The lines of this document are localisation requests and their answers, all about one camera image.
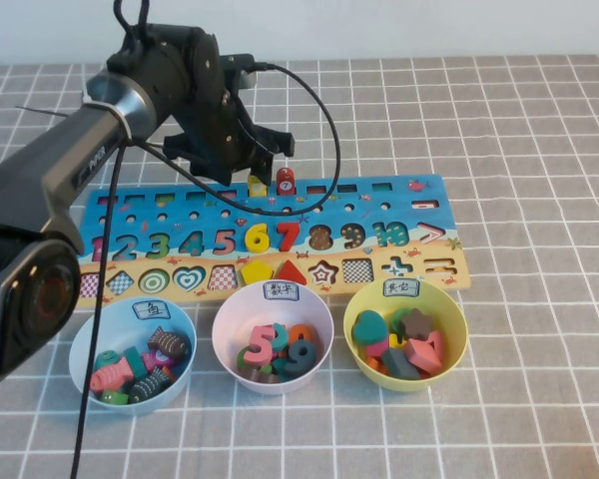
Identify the teal wooden fish piece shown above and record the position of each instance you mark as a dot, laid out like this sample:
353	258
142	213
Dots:
136	361

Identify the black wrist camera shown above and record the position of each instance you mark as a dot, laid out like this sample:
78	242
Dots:
237	67

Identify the pink wooden number five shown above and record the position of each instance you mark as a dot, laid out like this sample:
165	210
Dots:
254	356

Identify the light yellow plastic bowl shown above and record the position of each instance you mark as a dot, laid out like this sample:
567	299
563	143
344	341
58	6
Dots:
449	319

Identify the salmon pink wooden square piece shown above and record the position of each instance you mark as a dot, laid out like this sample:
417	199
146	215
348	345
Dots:
421	354

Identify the yellow wooden shape piece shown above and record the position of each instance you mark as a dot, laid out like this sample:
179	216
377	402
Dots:
395	343

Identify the ocean themed wooden puzzle board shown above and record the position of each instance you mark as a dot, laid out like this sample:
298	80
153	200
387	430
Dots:
329	219

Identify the light pink plastic bowl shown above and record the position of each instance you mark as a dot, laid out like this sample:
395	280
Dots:
229	319

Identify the red wooden triangle piece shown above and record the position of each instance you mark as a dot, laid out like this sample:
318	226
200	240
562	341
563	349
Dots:
290	275

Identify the red wooden number seven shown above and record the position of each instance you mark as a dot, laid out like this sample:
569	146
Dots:
288	238

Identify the green wooden number piece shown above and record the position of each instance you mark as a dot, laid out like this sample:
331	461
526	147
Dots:
240	360

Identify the brown wooden star piece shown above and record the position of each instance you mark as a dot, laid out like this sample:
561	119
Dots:
417	323

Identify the brown wooden fish piece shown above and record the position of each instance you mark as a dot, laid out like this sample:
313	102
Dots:
170	341

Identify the yellow wooden pentagon piece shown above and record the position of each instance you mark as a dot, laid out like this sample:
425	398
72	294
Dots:
258	272

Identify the paper label on pink bowl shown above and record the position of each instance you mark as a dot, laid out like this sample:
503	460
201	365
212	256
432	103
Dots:
281	291

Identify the orange wooden shape piece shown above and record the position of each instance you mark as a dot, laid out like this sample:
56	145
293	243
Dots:
375	365

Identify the magenta wooden shape piece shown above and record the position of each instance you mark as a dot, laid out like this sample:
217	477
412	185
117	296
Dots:
374	349

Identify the light blue plastic bowl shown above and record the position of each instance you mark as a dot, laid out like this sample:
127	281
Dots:
82	349

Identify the paper label on yellow bowl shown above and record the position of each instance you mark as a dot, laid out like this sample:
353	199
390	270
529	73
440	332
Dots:
401	289

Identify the grey checked tablecloth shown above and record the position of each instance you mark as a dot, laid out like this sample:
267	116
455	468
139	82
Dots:
529	149

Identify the paper label on blue bowl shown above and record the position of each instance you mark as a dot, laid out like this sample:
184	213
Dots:
152	310

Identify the dark grey wooden fish piece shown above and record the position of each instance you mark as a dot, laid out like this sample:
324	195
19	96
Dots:
147	386

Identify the slate grey wooden diamond piece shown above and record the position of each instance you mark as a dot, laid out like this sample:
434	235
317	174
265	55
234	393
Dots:
399	364

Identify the orange wooden fish piece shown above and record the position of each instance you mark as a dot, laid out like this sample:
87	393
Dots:
170	373

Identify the white zip tie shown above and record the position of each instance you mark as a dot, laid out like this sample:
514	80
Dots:
107	106

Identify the green wooden fish piece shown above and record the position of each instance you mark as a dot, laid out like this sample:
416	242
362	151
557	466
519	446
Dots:
106	359
114	397

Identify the yellow wooden number six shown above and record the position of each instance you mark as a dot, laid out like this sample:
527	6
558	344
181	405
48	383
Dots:
253	243

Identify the magenta wooden fish piece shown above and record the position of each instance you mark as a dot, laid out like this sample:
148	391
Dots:
157	358

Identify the red fish piece numbered seven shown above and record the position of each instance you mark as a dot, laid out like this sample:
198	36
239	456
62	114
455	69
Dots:
285	182

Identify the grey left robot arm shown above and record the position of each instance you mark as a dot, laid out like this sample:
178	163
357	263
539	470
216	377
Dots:
55	159

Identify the teal wooden number piece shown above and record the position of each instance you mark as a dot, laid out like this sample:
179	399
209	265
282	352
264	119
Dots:
282	341

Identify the dark teal number nine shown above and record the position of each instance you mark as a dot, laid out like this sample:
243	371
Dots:
294	369

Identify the pink wooden fish piece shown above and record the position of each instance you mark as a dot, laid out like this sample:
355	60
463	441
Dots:
112	376

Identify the orange wooden number piece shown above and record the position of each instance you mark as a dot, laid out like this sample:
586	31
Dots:
307	333

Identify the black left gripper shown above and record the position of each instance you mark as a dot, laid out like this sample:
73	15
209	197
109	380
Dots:
214	125

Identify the yellow wooden fish piece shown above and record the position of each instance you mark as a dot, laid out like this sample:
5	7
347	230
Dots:
257	189

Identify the teal wooden heart piece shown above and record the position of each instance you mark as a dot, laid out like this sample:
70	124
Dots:
370	328

